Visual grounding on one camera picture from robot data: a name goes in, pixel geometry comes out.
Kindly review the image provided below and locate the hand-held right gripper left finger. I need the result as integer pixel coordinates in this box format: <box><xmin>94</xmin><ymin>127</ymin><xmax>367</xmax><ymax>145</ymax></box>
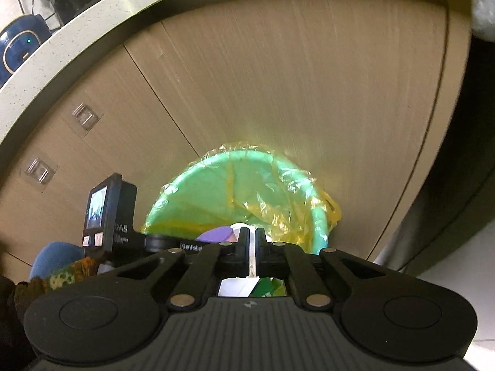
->
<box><xmin>116</xmin><ymin>227</ymin><xmax>251</xmax><ymax>312</ymax></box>

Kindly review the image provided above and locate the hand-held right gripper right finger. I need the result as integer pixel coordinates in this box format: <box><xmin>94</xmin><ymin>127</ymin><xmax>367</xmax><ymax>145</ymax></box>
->
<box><xmin>255</xmin><ymin>228</ymin><xmax>381</xmax><ymax>312</ymax></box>

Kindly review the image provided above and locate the green packet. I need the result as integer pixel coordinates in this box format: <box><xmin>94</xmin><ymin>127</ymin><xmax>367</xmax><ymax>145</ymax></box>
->
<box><xmin>251</xmin><ymin>277</ymin><xmax>287</xmax><ymax>297</ymax></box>

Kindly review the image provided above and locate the white plastic bag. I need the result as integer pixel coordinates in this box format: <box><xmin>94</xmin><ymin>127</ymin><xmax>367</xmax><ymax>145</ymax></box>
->
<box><xmin>217</xmin><ymin>222</ymin><xmax>260</xmax><ymax>298</ymax></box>

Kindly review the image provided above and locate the purple pink brush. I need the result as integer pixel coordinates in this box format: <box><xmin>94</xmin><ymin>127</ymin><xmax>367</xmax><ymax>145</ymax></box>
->
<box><xmin>196</xmin><ymin>226</ymin><xmax>239</xmax><ymax>241</ymax></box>

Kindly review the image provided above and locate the green trash bin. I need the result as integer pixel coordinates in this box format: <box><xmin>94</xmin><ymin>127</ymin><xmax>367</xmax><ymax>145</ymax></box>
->
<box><xmin>145</xmin><ymin>149</ymin><xmax>332</xmax><ymax>256</ymax></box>

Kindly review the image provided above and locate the person's left forearm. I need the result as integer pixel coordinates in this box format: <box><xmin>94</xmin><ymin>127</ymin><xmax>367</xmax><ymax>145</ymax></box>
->
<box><xmin>13</xmin><ymin>257</ymin><xmax>102</xmax><ymax>307</ymax></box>

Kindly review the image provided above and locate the wooden cabinet door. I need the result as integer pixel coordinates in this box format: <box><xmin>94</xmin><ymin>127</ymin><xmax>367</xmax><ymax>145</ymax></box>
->
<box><xmin>124</xmin><ymin>0</ymin><xmax>451</xmax><ymax>263</ymax></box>
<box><xmin>0</xmin><ymin>44</ymin><xmax>230</xmax><ymax>279</ymax></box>

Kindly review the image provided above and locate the blue fuzzy fabric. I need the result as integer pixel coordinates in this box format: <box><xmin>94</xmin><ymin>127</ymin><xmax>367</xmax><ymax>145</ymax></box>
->
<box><xmin>30</xmin><ymin>241</ymin><xmax>86</xmax><ymax>281</ymax></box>

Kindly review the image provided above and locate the clear adhesive hook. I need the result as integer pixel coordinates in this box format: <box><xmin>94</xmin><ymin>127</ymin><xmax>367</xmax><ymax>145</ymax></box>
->
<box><xmin>71</xmin><ymin>102</ymin><xmax>104</xmax><ymax>136</ymax></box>
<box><xmin>19</xmin><ymin>157</ymin><xmax>58</xmax><ymax>192</ymax></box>

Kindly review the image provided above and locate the navy blue electric kettle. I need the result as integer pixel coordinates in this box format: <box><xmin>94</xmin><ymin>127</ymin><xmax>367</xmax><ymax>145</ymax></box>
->
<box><xmin>0</xmin><ymin>13</ymin><xmax>53</xmax><ymax>86</ymax></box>

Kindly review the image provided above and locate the narrow wooden cabinet panel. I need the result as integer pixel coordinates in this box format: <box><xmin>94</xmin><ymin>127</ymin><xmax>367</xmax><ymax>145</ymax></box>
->
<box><xmin>365</xmin><ymin>2</ymin><xmax>473</xmax><ymax>263</ymax></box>

